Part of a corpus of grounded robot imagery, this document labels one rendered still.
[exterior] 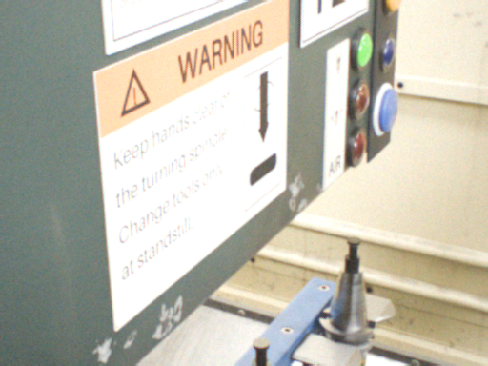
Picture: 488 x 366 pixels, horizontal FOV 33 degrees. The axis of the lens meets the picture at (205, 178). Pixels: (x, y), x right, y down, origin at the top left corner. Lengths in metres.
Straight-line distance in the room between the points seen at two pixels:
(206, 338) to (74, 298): 1.35
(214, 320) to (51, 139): 1.40
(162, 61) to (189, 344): 1.35
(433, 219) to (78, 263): 1.14
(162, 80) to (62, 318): 0.10
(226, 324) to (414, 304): 0.38
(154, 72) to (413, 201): 1.11
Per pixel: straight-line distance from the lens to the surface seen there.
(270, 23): 0.40
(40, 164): 0.28
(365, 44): 0.52
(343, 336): 0.94
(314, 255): 1.52
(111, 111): 0.30
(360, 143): 0.54
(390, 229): 1.44
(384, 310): 1.01
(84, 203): 0.30
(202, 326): 1.67
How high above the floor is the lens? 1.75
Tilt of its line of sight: 23 degrees down
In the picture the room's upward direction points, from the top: 2 degrees counter-clockwise
